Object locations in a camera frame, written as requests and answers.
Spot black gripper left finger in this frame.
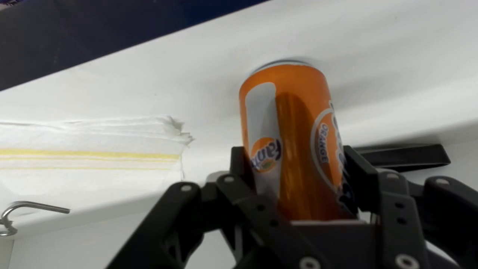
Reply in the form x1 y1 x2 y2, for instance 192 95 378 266
105 145 322 269

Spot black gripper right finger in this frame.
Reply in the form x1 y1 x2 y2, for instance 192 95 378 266
343 143 478 269

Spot orange Fanta can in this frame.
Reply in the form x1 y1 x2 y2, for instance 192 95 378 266
238 58 362 222

